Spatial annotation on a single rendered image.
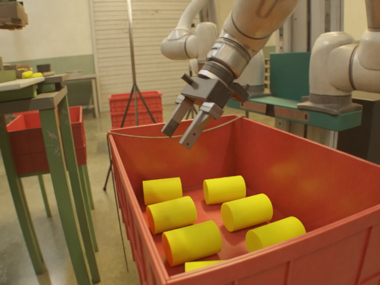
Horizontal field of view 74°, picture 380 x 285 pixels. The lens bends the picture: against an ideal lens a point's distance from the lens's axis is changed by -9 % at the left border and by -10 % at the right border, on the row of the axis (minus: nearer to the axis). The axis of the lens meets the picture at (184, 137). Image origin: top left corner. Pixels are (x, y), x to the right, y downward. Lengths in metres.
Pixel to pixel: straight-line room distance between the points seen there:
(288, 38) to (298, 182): 0.87
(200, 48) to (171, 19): 5.63
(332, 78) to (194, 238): 0.71
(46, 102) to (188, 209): 0.43
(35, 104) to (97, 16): 5.78
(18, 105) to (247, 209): 0.60
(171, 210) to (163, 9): 6.24
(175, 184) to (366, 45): 0.70
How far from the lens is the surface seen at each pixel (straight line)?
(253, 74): 1.35
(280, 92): 1.39
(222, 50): 0.62
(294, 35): 1.44
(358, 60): 0.99
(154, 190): 0.77
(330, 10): 1.28
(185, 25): 1.27
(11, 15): 0.99
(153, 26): 6.61
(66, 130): 1.17
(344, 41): 1.05
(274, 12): 0.50
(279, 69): 1.39
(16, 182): 1.43
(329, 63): 1.03
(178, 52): 1.21
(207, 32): 1.13
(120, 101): 3.15
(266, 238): 0.56
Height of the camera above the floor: 1.01
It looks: 15 degrees down
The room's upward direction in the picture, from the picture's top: 3 degrees counter-clockwise
